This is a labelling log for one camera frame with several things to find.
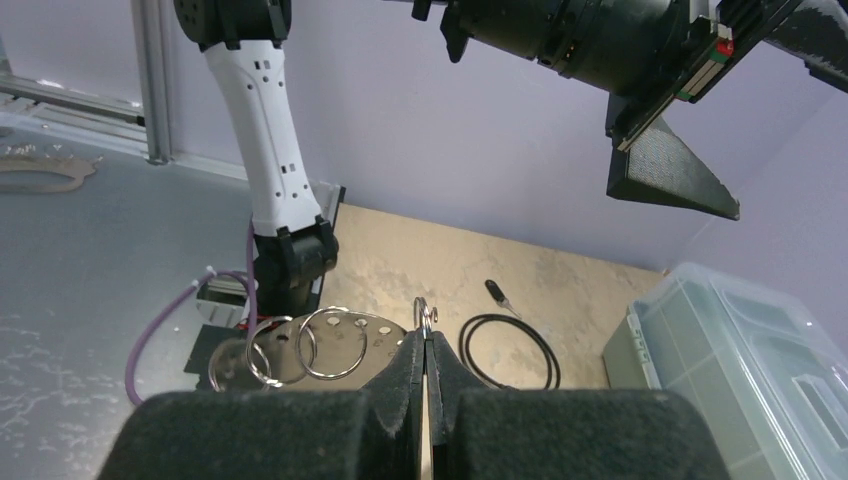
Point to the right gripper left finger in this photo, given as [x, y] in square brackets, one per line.
[370, 433]

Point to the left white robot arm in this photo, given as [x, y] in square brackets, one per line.
[643, 53]

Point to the grey plastic toolbox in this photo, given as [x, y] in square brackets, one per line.
[770, 384]

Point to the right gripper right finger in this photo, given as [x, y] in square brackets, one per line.
[478, 432]

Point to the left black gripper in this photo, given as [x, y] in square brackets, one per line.
[659, 168]

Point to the key with black tag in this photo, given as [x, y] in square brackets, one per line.
[500, 298]

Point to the aluminium frame post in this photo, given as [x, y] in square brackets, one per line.
[150, 43]

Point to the spare keyring holder plate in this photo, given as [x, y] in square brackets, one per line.
[25, 171]

